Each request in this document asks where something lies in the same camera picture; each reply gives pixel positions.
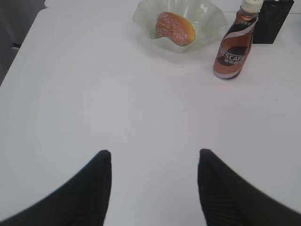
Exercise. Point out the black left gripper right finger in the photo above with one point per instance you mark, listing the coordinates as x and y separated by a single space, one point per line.
228 200

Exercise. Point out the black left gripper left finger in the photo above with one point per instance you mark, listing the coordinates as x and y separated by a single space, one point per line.
81 201

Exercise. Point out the brown Nescafe coffee bottle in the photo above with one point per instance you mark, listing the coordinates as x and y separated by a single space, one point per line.
236 44

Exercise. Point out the sugar-dusted bread roll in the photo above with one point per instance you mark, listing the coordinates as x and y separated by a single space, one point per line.
175 27

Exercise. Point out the pale green wavy glass plate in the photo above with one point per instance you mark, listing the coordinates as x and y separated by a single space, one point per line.
206 19

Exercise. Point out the black mesh pen holder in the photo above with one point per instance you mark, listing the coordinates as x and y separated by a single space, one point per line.
271 18

